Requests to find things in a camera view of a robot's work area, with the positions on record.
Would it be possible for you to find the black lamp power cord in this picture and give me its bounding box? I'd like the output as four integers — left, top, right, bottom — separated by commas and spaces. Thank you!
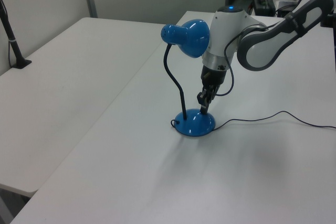
212, 110, 336, 131

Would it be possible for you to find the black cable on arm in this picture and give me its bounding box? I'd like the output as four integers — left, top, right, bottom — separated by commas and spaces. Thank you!
217, 23, 275, 97

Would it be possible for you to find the black power supply box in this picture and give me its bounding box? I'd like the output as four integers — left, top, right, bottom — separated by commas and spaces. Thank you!
252, 0, 277, 16

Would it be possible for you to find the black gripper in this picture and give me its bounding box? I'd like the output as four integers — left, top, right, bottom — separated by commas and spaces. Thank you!
196, 65, 227, 116

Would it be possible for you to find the small black desk box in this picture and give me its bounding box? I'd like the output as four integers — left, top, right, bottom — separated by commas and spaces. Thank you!
275, 4, 298, 18

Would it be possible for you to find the black clamped camera pole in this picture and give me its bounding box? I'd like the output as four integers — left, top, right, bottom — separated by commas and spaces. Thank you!
0, 0, 33, 69

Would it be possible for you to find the blue gooseneck desk lamp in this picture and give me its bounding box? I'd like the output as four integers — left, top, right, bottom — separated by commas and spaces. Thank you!
160, 18, 216, 137

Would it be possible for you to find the black robot mount block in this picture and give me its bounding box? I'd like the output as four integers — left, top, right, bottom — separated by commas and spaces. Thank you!
320, 13, 336, 28

